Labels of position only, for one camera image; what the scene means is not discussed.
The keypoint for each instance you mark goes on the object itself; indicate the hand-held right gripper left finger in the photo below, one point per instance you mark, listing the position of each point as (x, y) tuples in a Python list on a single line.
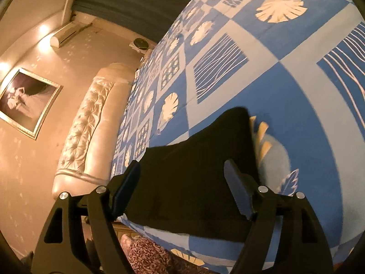
[(125, 194)]

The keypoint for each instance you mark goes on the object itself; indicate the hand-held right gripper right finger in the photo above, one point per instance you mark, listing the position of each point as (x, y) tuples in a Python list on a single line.
[(239, 191)]

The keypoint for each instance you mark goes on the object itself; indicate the black pants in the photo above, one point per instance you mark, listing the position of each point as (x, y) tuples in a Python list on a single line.
[(194, 182)]

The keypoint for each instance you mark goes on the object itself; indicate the pink maroon swirl cushion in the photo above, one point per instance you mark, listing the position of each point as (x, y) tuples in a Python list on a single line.
[(148, 257)]

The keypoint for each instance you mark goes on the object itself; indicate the cream tufted headboard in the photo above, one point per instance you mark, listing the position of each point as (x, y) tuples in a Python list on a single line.
[(91, 125)]

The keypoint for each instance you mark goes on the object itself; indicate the blue leaf print bedsheet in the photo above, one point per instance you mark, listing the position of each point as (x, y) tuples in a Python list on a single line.
[(285, 97)]

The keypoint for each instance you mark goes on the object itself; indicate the round black device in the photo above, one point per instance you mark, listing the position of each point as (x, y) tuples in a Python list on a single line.
[(140, 43)]

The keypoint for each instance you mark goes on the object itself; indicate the white air conditioner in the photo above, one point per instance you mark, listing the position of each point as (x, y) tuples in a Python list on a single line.
[(65, 32)]

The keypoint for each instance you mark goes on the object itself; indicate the dark green curtain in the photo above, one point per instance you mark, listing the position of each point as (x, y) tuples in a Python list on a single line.
[(128, 0)]

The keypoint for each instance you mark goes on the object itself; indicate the framed wall picture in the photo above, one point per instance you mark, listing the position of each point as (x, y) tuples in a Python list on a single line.
[(25, 100)]

